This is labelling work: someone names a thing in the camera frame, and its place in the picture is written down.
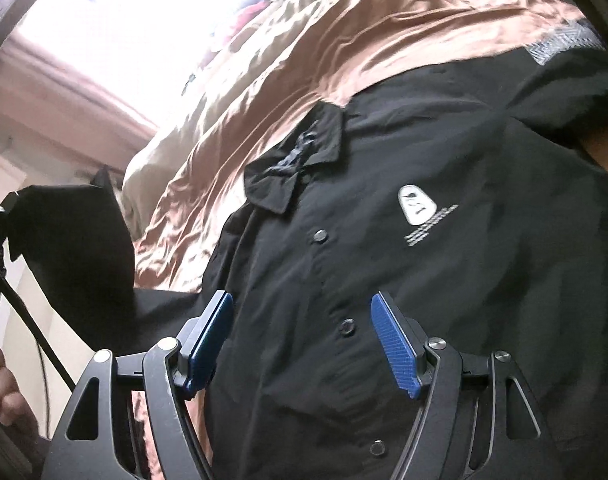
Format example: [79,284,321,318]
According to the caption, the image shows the black cable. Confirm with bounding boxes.
[0,249,78,394]

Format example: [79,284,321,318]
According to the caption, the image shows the black button-up shirt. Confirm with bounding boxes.
[10,22,608,479]

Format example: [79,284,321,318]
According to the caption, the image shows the person's left hand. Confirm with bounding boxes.
[0,348,38,438]

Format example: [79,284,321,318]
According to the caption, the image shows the pink left curtain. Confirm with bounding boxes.
[0,32,155,174]

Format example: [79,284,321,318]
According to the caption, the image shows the brown bed blanket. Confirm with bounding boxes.
[122,0,606,292]

